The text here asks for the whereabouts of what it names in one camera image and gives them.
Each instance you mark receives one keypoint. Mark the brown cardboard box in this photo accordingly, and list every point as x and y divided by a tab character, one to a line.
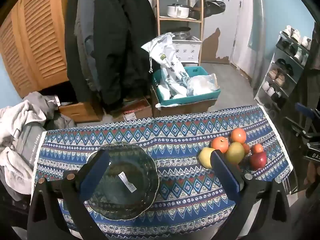
185	108

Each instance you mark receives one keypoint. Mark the grey and black bag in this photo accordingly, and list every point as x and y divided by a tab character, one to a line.
212	5

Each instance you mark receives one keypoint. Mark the group of shoes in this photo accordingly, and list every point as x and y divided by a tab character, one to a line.
295	33

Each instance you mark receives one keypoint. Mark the green pear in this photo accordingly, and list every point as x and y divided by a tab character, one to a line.
235	152

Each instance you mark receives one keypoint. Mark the wooden drawer box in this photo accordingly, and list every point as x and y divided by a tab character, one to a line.
80	112

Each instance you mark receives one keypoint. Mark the blue patterned tablecloth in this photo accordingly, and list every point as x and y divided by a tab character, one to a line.
175	135

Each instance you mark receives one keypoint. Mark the white door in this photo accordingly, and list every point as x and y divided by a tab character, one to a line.
225	30

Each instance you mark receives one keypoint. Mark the pile of grey clothes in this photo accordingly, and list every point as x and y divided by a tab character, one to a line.
17	130

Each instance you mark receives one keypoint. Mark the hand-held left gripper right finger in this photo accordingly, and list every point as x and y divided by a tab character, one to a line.
225	172

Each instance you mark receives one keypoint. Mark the teal plastic bin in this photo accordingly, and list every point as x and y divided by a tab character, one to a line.
190	100

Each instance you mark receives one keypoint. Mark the small tangerine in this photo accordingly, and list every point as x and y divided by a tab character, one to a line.
257	148
246	148

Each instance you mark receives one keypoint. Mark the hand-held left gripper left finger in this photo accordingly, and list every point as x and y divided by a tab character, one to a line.
97	166

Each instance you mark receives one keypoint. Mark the black coat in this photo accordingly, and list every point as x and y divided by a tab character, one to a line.
72	55
120	42

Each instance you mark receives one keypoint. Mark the steel pot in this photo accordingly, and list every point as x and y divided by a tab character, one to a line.
181	33

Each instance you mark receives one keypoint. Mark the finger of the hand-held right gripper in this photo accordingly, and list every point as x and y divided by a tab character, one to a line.
303	111
303	133

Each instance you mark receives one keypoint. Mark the clear plastic bag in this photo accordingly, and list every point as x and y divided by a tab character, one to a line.
202	85

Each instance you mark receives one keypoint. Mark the louvered wooden cabinet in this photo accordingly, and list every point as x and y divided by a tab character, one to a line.
37	30

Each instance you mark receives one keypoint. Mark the red apple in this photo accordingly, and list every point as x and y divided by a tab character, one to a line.
258	160

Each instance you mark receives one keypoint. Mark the grey jacket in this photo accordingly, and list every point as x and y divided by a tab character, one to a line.
86	17

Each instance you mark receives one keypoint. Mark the grey shoe rack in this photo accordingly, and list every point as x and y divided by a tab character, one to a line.
287	73

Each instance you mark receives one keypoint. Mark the white printed plastic bag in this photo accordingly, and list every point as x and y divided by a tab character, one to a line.
165	52

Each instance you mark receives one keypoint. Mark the white pot with lid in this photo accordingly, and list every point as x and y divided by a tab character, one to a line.
177	11

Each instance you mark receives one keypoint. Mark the white plastic basket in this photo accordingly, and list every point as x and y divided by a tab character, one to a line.
187	51

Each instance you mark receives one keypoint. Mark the flat cardboard box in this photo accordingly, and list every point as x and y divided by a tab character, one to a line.
137	110

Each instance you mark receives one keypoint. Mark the wooden shelf unit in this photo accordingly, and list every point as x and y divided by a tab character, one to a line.
180	19

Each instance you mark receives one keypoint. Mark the person's right hand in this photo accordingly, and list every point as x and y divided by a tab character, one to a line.
311	175

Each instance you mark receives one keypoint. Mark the orange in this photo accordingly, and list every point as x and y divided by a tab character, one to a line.
219	143
238	135

